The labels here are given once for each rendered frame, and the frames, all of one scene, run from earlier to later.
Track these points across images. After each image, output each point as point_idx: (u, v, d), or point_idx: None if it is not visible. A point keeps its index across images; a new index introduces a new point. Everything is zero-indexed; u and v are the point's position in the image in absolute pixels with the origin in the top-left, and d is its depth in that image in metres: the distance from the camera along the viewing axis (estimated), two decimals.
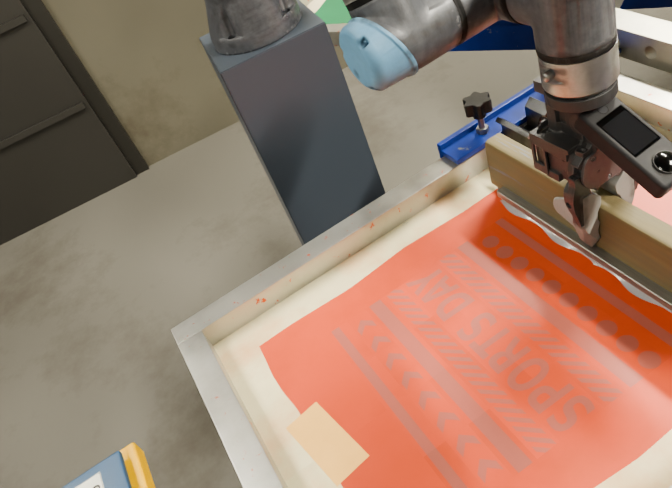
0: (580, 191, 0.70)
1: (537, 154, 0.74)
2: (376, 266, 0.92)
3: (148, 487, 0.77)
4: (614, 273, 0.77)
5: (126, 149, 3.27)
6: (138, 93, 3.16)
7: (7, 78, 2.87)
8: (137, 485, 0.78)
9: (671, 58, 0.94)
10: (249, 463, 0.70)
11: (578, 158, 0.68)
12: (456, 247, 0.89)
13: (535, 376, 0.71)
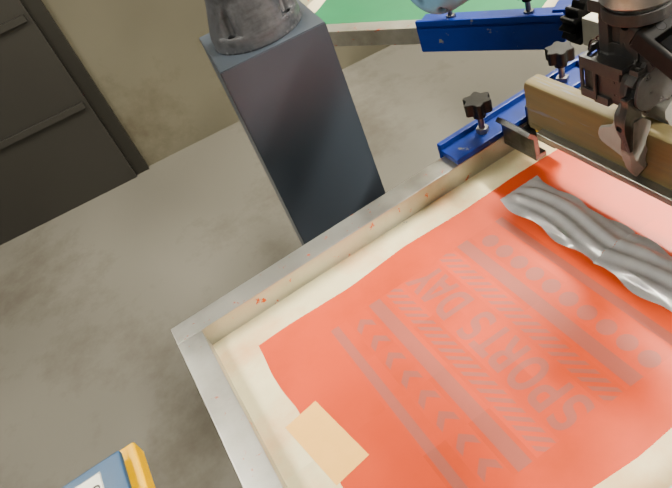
0: (632, 113, 0.69)
1: (585, 79, 0.73)
2: (376, 265, 0.92)
3: (148, 487, 0.77)
4: (614, 272, 0.77)
5: (126, 149, 3.27)
6: (138, 93, 3.16)
7: (7, 78, 2.87)
8: (137, 485, 0.78)
9: None
10: (249, 463, 0.70)
11: (632, 77, 0.67)
12: (456, 246, 0.89)
13: (535, 375, 0.71)
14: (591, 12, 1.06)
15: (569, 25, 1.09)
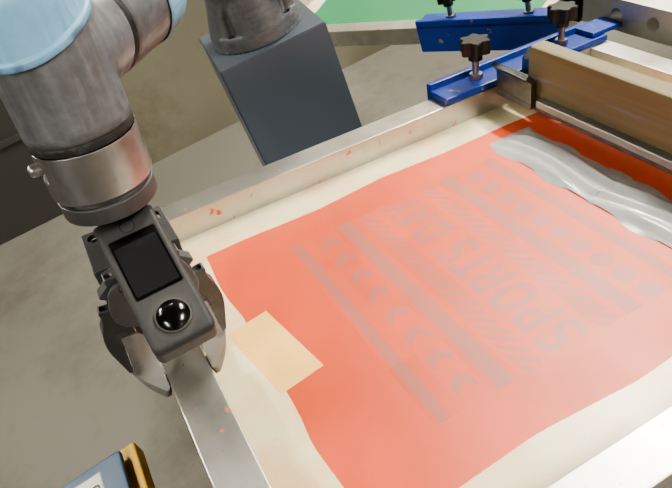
0: (114, 328, 0.51)
1: None
2: (348, 192, 0.83)
3: (148, 487, 0.77)
4: (610, 211, 0.71)
5: None
6: (138, 93, 3.16)
7: None
8: (137, 485, 0.78)
9: None
10: (180, 358, 0.59)
11: (103, 285, 0.49)
12: (438, 180, 0.82)
13: (521, 298, 0.63)
14: None
15: None
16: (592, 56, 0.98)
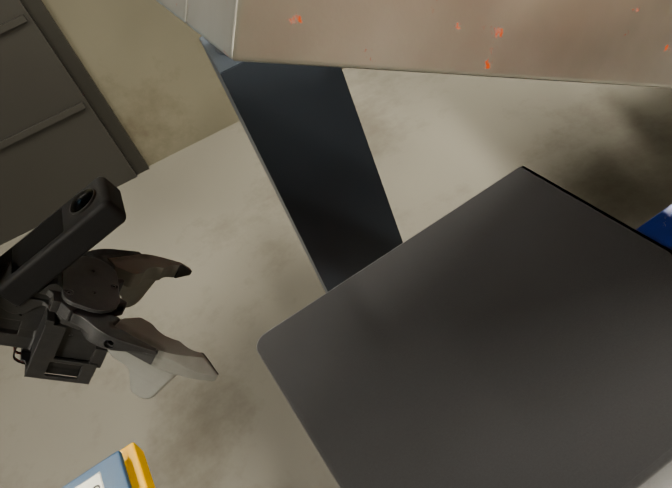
0: (98, 319, 0.50)
1: (66, 374, 0.54)
2: None
3: (148, 487, 0.77)
4: None
5: (126, 149, 3.27)
6: (138, 93, 3.16)
7: (7, 78, 2.87)
8: (137, 485, 0.78)
9: None
10: None
11: (60, 308, 0.50)
12: None
13: None
14: None
15: None
16: None
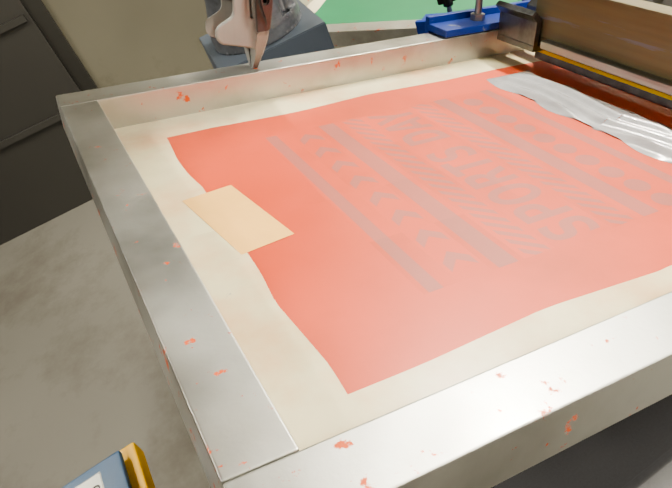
0: None
1: None
2: (333, 101, 0.75)
3: (148, 487, 0.77)
4: (618, 136, 0.65)
5: None
6: None
7: (7, 78, 2.87)
8: (137, 485, 0.78)
9: None
10: (125, 199, 0.49)
11: None
12: (432, 101, 0.75)
13: (523, 196, 0.55)
14: None
15: None
16: None
